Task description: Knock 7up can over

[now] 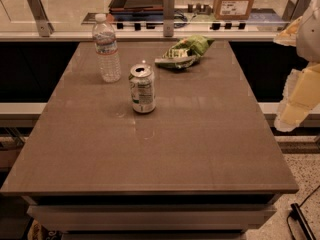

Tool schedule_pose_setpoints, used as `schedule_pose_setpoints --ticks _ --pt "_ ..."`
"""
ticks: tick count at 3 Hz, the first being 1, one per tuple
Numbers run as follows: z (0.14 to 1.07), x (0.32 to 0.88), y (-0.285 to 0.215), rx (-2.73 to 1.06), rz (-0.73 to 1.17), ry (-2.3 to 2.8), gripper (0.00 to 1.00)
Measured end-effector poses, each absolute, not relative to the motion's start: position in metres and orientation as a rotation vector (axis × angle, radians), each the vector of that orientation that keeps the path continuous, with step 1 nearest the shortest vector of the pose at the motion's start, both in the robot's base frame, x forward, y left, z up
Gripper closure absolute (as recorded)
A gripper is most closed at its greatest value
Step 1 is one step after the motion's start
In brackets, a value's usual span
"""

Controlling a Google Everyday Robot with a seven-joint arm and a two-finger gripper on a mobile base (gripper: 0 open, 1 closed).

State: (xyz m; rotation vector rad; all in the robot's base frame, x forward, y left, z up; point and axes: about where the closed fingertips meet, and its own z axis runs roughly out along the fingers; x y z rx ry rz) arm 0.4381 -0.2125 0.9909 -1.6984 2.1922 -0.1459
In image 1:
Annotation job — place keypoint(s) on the clear plastic water bottle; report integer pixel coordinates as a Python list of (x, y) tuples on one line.
[(105, 42)]

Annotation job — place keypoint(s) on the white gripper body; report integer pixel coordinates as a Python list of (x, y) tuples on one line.
[(310, 34)]

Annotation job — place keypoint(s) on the cardboard box with label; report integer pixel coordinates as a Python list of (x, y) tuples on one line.
[(232, 9)]

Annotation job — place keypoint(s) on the green chip bag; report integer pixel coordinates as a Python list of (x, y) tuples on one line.
[(185, 53)]

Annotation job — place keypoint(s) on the left metal railing post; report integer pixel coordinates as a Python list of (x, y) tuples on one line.
[(44, 26)]

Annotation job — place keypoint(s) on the middle metal railing post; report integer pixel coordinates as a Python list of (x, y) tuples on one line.
[(168, 18)]

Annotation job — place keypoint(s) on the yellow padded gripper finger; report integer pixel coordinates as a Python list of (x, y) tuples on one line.
[(301, 94), (288, 36)]

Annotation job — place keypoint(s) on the metal railing post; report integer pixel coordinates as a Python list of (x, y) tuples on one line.
[(44, 26), (294, 9), (168, 18)]

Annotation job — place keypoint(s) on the patterned bag under table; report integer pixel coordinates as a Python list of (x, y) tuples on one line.
[(38, 232)]

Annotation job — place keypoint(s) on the right metal railing post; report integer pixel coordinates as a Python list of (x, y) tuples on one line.
[(294, 9)]

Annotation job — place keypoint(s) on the green white 7up can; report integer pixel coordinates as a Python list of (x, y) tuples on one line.
[(142, 88)]

